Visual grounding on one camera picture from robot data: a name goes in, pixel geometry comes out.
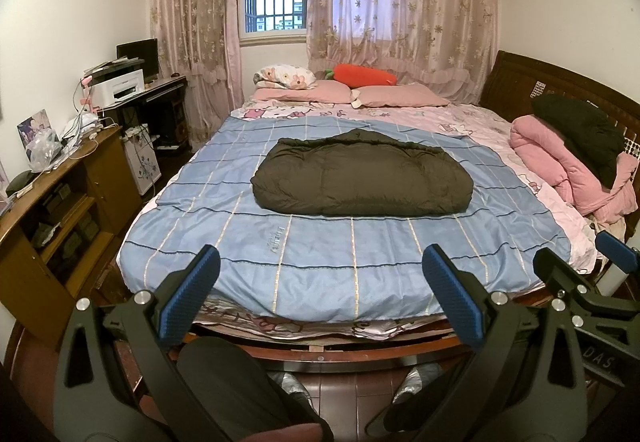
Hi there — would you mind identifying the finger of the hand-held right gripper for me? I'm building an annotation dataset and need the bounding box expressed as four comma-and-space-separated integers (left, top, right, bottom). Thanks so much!
532, 248, 640, 319
595, 230, 640, 275

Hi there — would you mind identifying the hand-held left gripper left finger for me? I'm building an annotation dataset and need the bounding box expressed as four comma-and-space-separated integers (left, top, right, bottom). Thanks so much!
52, 244, 223, 442

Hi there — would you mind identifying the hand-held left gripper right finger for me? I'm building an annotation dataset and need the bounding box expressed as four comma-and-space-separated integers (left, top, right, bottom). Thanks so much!
421, 243, 589, 442

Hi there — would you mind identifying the olive down jacket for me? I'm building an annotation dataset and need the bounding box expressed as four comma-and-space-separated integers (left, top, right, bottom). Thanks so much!
250, 129, 475, 217

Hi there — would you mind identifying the person's left hand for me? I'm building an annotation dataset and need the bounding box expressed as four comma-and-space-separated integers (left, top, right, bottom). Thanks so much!
234, 423, 325, 442

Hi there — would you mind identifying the person's left leg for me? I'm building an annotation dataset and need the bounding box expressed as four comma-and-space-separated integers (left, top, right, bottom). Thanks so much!
176, 337, 335, 442

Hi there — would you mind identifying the person's leg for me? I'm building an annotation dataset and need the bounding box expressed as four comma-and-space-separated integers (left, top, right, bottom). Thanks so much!
176, 337, 335, 442
366, 369, 503, 442

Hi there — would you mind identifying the pink quilt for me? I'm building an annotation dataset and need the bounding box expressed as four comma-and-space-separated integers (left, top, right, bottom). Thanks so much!
509, 115, 640, 229

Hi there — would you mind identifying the person's right silver shoe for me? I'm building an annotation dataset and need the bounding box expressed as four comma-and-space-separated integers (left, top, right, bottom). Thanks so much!
391, 364, 444, 406

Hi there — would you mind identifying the person's silver shoe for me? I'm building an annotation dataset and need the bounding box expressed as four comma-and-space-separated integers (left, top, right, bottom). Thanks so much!
391, 364, 444, 406
266, 368, 315, 412

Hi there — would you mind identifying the blue checked bedspread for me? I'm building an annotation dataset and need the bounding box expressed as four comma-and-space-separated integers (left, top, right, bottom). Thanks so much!
121, 114, 572, 323

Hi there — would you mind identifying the black garment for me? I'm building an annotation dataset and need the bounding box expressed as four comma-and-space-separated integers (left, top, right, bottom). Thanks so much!
531, 93, 629, 189

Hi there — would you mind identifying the person's right leg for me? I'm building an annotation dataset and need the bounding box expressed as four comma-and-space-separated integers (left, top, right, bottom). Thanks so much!
366, 369, 503, 442

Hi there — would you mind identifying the wooden cabinet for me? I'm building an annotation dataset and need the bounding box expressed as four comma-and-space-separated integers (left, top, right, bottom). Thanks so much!
0, 126, 144, 354

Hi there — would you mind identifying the white floral small cabinet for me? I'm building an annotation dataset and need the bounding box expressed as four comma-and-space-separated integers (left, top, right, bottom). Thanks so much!
122, 124, 164, 197

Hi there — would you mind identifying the person's left silver shoe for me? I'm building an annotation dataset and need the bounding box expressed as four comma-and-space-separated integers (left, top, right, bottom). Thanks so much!
266, 368, 315, 412

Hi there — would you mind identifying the wooden headboard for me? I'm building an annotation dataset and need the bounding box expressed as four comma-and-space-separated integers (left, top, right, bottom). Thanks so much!
479, 50, 640, 163

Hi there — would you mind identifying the pink pillow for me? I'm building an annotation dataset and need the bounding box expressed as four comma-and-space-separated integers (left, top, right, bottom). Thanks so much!
252, 80, 354, 104
356, 84, 451, 108

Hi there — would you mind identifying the clear plastic bag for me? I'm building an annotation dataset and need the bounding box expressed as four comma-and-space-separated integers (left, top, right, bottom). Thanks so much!
25, 128, 64, 172

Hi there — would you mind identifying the black desk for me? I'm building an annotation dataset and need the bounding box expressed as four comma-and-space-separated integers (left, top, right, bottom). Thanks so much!
102, 74, 191, 157

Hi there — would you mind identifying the white printer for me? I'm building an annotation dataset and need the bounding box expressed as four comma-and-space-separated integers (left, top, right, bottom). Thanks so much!
92, 68, 147, 109

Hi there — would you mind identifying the pink desk stand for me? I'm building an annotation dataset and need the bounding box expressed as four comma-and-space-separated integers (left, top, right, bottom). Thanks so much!
79, 76, 99, 116

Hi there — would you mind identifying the cartoon picture card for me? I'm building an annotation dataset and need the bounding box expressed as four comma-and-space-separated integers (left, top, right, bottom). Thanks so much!
17, 108, 54, 143

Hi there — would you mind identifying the carrot plush toy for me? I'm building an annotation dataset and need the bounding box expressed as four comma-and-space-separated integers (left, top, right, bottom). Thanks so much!
323, 63, 400, 89

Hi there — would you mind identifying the floral pillow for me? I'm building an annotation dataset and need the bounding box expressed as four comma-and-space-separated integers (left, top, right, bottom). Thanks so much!
252, 65, 319, 90

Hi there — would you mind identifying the stack of papers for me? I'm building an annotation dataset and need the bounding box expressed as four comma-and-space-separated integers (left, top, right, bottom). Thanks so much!
82, 58, 144, 75

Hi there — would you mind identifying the black monitor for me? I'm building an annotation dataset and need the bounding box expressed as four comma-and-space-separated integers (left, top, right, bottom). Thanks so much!
116, 38, 160, 77

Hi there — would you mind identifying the white device with cables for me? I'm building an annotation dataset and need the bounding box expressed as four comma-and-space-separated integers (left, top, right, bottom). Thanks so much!
61, 114, 104, 139

